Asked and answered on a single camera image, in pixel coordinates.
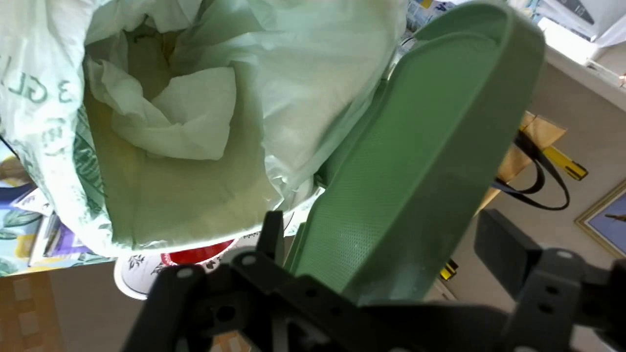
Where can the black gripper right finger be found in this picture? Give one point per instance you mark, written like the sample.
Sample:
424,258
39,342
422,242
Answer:
506,250

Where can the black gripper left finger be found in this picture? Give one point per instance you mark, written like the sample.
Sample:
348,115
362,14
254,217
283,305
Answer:
270,240

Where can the green bin liner bag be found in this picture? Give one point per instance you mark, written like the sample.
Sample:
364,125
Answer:
164,123

